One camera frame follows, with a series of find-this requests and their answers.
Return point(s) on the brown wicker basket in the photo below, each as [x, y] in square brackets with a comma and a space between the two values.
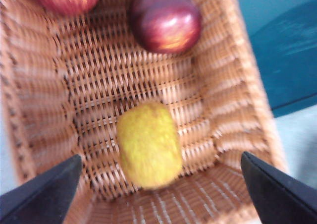
[111, 80]

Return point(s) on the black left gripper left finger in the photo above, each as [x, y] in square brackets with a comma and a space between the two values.
[42, 196]

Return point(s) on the dark green rectangular tray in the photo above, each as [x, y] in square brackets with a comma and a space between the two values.
[284, 48]

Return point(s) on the dark red apple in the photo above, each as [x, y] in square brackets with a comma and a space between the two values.
[166, 23]

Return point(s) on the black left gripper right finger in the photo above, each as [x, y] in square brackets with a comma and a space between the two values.
[280, 196]

